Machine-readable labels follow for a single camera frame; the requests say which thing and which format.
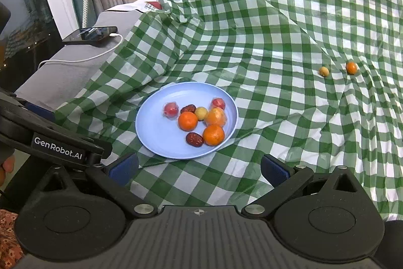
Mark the black smartphone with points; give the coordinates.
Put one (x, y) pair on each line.
(89, 35)

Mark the small yellow fruit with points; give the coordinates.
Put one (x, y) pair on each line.
(324, 71)
(201, 113)

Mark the orange tangerine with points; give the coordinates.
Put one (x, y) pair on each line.
(188, 121)
(213, 134)

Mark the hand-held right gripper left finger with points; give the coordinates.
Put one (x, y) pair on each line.
(124, 168)

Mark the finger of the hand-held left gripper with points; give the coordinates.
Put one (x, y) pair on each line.
(41, 112)

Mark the plastic-wrapped red fruit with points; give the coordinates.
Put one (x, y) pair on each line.
(218, 103)
(171, 110)

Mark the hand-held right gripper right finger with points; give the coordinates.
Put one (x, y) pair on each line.
(275, 170)

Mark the white pillow with red print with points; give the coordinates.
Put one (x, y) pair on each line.
(138, 2)

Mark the small orange fruit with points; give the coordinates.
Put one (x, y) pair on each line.
(351, 68)

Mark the red date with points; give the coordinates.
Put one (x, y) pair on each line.
(194, 139)
(188, 108)

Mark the plastic-wrapped orange fruit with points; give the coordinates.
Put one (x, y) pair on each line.
(216, 118)

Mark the orange patterned cloth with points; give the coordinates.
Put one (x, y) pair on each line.
(9, 240)

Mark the green checked tablecloth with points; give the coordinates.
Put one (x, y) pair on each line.
(252, 20)

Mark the grey blanket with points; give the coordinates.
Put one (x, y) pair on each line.
(78, 76)

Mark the person's left hand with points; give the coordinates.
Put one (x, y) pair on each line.
(6, 165)

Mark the blue plate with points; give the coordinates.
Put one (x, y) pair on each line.
(157, 136)

